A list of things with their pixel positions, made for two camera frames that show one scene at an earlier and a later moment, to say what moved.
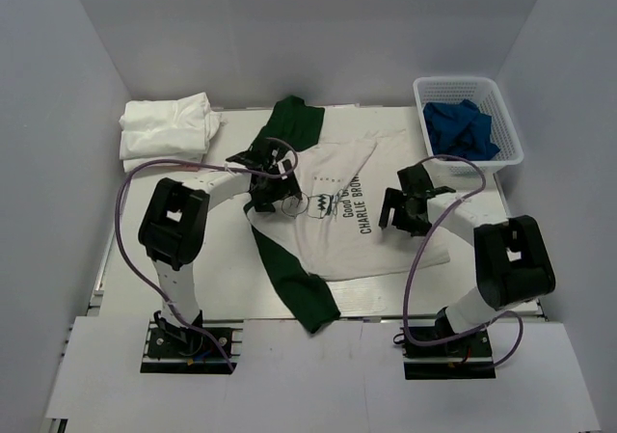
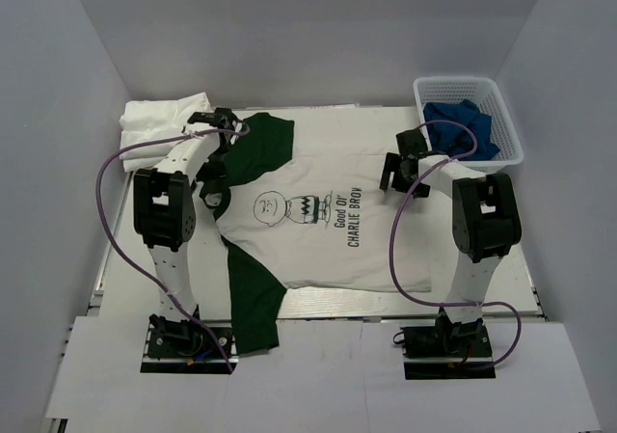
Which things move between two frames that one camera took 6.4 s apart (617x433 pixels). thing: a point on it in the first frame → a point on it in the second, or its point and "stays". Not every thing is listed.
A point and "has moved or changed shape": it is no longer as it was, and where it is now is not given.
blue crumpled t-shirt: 459,128 stays
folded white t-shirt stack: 175,129 stays
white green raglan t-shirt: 365,213 has moved or changed shape
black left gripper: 284,188 → 216,176
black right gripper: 394,199 → 394,163
